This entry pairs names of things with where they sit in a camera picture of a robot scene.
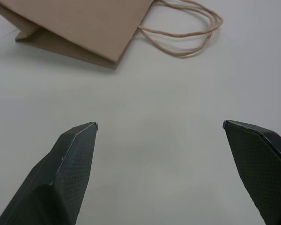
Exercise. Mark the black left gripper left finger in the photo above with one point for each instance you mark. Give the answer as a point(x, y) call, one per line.
point(61, 178)

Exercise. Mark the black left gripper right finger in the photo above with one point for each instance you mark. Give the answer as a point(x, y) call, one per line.
point(260, 164)

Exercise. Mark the brown paper bag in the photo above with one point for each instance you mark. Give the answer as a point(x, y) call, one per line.
point(89, 25)

